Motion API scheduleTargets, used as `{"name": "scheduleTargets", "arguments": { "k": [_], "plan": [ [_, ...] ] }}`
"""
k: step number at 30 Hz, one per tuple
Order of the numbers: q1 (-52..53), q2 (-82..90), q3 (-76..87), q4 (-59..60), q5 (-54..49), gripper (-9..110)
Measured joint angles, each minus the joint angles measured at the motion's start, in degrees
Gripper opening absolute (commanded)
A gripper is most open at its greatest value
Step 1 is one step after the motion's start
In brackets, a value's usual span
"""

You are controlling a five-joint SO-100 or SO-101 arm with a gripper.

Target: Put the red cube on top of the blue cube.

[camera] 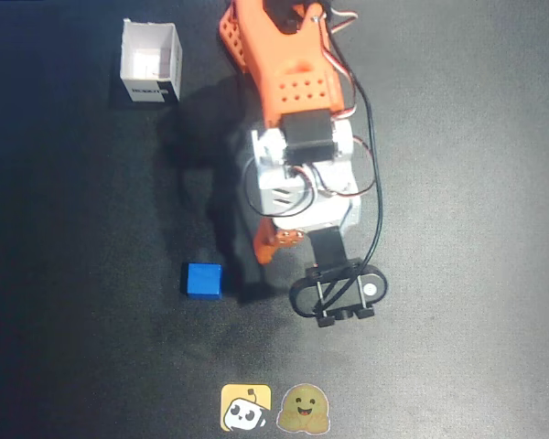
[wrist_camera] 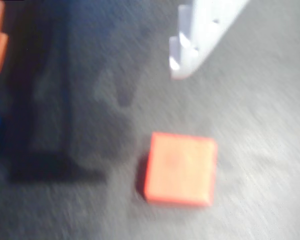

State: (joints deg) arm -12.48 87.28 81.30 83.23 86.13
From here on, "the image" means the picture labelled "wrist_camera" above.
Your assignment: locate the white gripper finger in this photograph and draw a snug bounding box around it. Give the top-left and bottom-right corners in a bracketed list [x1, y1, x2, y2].
[169, 0, 251, 81]

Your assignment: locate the red cube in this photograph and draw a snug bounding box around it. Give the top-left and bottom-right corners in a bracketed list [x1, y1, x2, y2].
[143, 131, 219, 208]

